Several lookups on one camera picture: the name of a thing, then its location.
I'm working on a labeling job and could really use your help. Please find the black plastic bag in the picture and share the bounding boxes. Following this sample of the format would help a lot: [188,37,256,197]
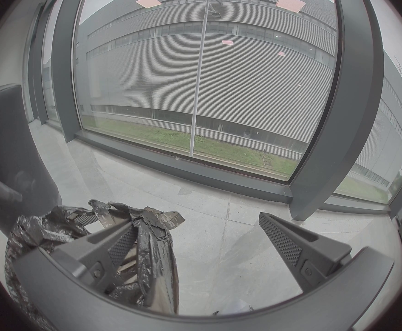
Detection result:
[4,199,185,331]

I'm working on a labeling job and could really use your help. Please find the dark grey round chair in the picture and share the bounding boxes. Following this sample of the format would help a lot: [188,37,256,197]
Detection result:
[0,84,62,235]

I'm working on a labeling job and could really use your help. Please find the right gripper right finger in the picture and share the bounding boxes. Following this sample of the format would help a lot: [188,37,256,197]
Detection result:
[258,212,352,286]

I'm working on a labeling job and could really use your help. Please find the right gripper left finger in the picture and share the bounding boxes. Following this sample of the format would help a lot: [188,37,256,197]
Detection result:
[54,219,140,290]

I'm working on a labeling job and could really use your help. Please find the window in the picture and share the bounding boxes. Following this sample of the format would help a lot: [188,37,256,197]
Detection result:
[22,0,402,221]

